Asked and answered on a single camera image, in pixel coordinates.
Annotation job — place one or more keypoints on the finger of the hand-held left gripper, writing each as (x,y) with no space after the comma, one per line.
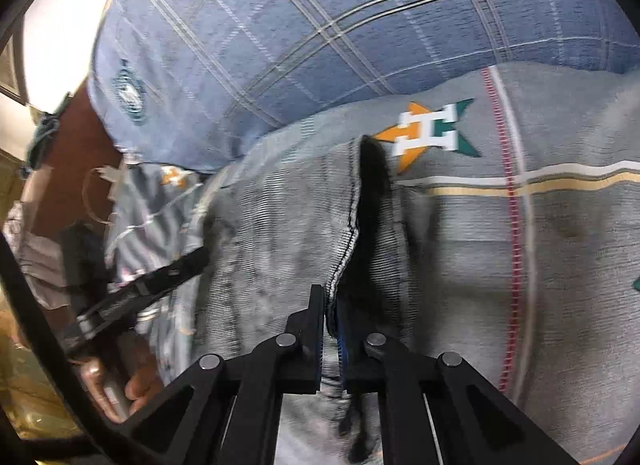
(175,270)

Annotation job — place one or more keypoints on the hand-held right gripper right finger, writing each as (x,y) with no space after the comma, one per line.
(342,349)

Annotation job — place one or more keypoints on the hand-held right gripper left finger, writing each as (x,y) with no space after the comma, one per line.
(315,340)

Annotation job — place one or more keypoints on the grey pants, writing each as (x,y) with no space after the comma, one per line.
(280,225)

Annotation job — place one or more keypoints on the person's left hand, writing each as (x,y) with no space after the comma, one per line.
(142,385)

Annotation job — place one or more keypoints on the pale pink cloth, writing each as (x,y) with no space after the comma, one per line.
(40,255)

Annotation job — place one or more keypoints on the grey printed bed sheet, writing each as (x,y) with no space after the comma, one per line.
(575,245)

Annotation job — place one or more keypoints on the blue plaid pillow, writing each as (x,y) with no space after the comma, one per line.
(325,20)

